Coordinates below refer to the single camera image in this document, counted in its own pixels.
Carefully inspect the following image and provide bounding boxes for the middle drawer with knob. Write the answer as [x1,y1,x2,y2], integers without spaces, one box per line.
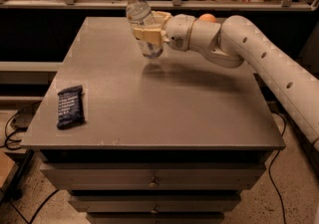
[69,195,240,213]

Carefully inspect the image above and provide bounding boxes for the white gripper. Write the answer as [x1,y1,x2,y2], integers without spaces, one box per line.
[134,11,195,52]

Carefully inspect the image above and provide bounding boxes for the clear plastic water bottle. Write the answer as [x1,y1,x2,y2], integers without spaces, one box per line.
[126,0,163,59]

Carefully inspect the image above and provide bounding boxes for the top drawer with knob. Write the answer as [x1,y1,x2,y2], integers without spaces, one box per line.
[40,163,265,190]

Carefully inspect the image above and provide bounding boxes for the orange ball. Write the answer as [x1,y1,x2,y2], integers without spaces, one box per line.
[198,14,216,23]

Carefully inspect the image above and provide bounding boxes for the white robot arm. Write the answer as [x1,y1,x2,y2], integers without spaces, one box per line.
[133,11,319,149]

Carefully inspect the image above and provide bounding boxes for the black cables left floor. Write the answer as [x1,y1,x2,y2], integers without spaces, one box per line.
[0,101,43,151]

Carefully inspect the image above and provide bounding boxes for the drawer with knob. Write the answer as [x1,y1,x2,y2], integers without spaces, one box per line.
[40,163,265,190]
[69,195,240,213]

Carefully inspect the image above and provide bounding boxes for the grey drawer cabinet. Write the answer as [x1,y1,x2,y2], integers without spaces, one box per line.
[22,18,284,224]

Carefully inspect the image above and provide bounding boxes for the dark blue snack packet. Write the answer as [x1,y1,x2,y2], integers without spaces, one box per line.
[57,86,85,129]

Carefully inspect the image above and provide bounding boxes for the black cable right floor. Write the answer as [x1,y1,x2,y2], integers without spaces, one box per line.
[267,110,287,224]

